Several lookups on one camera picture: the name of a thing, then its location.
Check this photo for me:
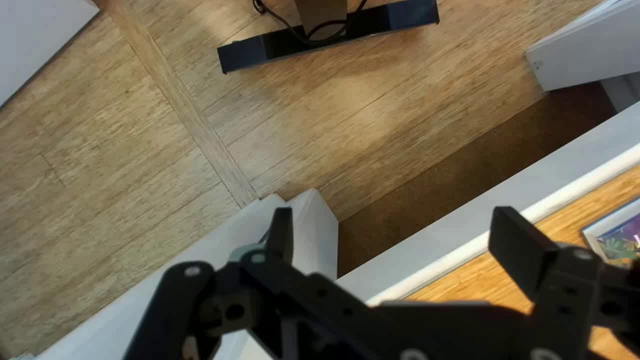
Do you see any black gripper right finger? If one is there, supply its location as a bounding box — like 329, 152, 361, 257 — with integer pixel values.
488, 206, 640, 360

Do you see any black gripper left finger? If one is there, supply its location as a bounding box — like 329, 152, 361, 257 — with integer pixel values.
123, 209, 427, 360

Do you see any colourful hardcover book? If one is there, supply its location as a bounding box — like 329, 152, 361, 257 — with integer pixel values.
582, 198, 640, 268

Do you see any white cabinet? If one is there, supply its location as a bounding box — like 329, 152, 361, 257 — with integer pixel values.
525, 0, 640, 90

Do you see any black stand base bar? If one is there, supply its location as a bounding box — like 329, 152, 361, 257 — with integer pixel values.
217, 0, 440, 74

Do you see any black cable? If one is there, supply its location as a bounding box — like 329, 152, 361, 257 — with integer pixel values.
249, 0, 370, 44

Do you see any wooden stand post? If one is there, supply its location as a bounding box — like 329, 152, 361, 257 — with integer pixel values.
296, 0, 348, 41

